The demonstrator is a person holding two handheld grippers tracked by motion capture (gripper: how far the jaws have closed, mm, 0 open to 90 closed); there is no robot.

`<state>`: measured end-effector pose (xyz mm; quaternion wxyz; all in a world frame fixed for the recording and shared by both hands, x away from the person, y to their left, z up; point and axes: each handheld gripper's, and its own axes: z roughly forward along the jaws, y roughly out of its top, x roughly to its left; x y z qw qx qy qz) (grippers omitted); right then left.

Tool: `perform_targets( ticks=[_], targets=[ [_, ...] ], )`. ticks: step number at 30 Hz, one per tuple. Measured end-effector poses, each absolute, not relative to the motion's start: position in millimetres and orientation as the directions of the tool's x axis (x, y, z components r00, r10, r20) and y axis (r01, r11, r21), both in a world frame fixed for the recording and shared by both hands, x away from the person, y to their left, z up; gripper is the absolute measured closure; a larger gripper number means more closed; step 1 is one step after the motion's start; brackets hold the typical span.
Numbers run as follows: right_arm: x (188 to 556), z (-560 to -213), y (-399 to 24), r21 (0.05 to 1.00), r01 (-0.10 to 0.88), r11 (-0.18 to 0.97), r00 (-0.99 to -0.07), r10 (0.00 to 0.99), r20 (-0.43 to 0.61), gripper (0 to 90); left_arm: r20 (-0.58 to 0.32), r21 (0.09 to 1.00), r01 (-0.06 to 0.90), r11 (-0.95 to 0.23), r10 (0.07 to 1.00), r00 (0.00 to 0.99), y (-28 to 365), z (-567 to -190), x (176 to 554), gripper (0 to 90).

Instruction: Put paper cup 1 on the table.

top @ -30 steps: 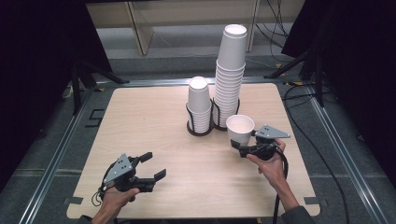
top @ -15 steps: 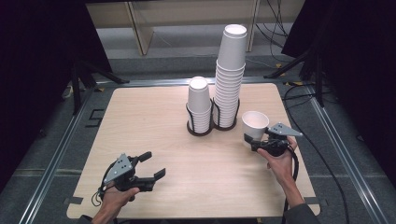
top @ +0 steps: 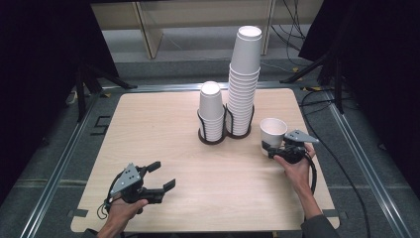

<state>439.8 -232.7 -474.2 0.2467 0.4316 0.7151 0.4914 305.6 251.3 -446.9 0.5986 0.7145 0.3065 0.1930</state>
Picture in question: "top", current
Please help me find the black metal stand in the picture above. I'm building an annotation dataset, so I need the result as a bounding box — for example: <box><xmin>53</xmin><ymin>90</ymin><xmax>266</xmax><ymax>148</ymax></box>
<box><xmin>73</xmin><ymin>63</ymin><xmax>139</xmax><ymax>124</ymax></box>
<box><xmin>279</xmin><ymin>49</ymin><xmax>347</xmax><ymax>115</ymax></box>

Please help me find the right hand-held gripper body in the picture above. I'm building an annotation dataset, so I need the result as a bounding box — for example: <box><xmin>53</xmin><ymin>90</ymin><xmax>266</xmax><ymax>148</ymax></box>
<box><xmin>267</xmin><ymin>129</ymin><xmax>320</xmax><ymax>166</ymax></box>

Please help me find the long black floor cable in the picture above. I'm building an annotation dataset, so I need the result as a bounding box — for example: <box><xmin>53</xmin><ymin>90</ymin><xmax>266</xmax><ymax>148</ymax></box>
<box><xmin>298</xmin><ymin>86</ymin><xmax>372</xmax><ymax>238</ymax></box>

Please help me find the hand-held gripper cable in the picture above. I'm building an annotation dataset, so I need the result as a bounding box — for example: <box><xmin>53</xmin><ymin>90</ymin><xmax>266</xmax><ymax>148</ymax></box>
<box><xmin>96</xmin><ymin>171</ymin><xmax>127</xmax><ymax>220</ymax></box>
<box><xmin>304</xmin><ymin>152</ymin><xmax>318</xmax><ymax>195</ymax></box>

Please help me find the person's right hand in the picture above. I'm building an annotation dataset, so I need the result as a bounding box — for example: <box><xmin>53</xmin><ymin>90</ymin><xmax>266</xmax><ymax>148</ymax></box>
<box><xmin>272</xmin><ymin>142</ymin><xmax>317</xmax><ymax>196</ymax></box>

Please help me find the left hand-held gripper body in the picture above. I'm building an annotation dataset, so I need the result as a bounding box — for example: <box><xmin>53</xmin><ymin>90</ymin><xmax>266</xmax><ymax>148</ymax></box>
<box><xmin>109</xmin><ymin>162</ymin><xmax>165</xmax><ymax>205</ymax></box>

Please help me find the light wooden shelf unit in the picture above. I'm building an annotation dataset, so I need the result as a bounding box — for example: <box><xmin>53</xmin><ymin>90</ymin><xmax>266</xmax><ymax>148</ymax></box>
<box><xmin>90</xmin><ymin>0</ymin><xmax>277</xmax><ymax>60</ymax></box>

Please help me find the white paper cup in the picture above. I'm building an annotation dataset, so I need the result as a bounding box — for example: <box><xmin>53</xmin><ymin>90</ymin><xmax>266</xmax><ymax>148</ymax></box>
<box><xmin>259</xmin><ymin>117</ymin><xmax>289</xmax><ymax>157</ymax></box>

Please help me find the bundle of black cables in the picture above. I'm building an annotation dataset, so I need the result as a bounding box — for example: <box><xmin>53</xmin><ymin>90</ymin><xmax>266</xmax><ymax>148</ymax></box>
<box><xmin>269</xmin><ymin>0</ymin><xmax>309</xmax><ymax>67</ymax></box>

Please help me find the aluminium floor rail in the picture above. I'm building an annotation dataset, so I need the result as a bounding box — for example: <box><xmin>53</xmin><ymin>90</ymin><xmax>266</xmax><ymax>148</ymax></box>
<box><xmin>321</xmin><ymin>88</ymin><xmax>414</xmax><ymax>238</ymax></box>
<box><xmin>101</xmin><ymin>80</ymin><xmax>306</xmax><ymax>94</ymax></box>
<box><xmin>19</xmin><ymin>87</ymin><xmax>101</xmax><ymax>238</ymax></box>

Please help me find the person's left hand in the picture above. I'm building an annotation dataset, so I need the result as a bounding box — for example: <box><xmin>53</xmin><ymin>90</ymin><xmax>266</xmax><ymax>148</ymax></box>
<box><xmin>104</xmin><ymin>193</ymin><xmax>150</xmax><ymax>230</ymax></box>

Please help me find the short stack of paper cups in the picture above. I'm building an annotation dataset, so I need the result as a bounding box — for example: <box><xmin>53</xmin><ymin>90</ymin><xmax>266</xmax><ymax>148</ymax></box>
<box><xmin>197</xmin><ymin>80</ymin><xmax>226</xmax><ymax>144</ymax></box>

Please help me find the tall stack of paper cups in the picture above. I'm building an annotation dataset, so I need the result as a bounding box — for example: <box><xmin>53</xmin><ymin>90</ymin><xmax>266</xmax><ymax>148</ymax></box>
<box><xmin>225</xmin><ymin>25</ymin><xmax>263</xmax><ymax>138</ymax></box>

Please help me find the black wire cup holder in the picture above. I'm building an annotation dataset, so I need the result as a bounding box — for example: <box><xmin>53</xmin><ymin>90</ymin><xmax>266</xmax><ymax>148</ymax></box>
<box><xmin>196</xmin><ymin>102</ymin><xmax>256</xmax><ymax>146</ymax></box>

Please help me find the black curtain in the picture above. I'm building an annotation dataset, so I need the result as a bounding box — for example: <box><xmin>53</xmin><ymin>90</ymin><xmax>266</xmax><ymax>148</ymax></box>
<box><xmin>298</xmin><ymin>0</ymin><xmax>420</xmax><ymax>193</ymax></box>
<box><xmin>0</xmin><ymin>0</ymin><xmax>120</xmax><ymax>206</ymax></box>

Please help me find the left hand-held gripper cable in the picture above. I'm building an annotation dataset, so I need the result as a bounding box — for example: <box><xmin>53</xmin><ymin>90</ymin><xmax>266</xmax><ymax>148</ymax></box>
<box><xmin>96</xmin><ymin>171</ymin><xmax>127</xmax><ymax>220</ymax></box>

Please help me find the right hand-held gripper cable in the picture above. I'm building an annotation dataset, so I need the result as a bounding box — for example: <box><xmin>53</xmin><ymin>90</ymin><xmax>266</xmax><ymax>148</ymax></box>
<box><xmin>304</xmin><ymin>152</ymin><xmax>318</xmax><ymax>195</ymax></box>

